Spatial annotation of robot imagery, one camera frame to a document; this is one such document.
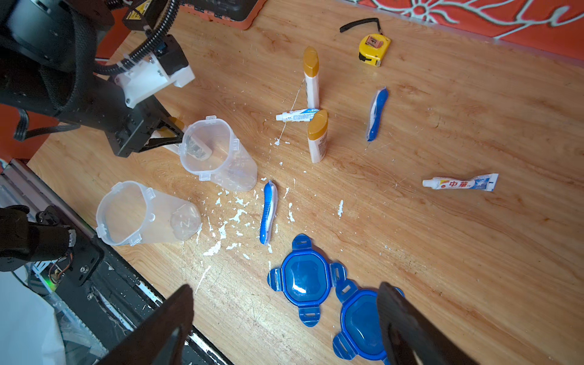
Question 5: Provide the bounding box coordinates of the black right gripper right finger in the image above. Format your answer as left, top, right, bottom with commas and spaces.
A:
377, 282, 477, 364

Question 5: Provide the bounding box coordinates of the blue lid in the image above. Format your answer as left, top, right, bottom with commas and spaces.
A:
267, 234, 347, 328
332, 279, 390, 364

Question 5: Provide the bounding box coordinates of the white bottle yellow cap near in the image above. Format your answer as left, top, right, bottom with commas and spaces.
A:
307, 110, 329, 164

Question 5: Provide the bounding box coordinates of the clear plastic container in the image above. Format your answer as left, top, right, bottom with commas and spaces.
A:
178, 116, 258, 192
96, 181, 202, 246

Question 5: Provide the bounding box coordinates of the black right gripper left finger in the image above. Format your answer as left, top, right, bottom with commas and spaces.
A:
99, 284, 194, 364

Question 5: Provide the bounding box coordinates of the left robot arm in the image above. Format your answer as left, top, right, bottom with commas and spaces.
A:
1, 1, 194, 158

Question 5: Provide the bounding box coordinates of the yellow tape measure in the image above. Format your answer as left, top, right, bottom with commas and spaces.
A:
339, 18, 392, 67

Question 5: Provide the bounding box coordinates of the white red toothpaste tube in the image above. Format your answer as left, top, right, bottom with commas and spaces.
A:
422, 173, 499, 192

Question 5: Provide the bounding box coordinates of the white blue toothpaste tube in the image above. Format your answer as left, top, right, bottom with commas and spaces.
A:
275, 108, 319, 123

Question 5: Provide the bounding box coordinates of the white bottle yellow cap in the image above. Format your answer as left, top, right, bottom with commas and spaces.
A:
303, 47, 320, 109
307, 110, 329, 164

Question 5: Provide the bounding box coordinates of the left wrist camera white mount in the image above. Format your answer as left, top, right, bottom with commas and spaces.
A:
114, 34, 195, 109

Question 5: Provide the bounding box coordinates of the black tool case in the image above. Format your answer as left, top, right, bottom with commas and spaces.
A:
180, 0, 266, 30

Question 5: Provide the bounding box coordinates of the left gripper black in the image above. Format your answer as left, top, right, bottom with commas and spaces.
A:
102, 93, 186, 159

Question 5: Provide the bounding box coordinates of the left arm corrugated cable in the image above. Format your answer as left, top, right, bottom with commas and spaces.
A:
93, 0, 181, 77

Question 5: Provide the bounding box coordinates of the white bottle yellow cap far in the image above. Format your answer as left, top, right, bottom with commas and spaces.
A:
303, 47, 320, 109

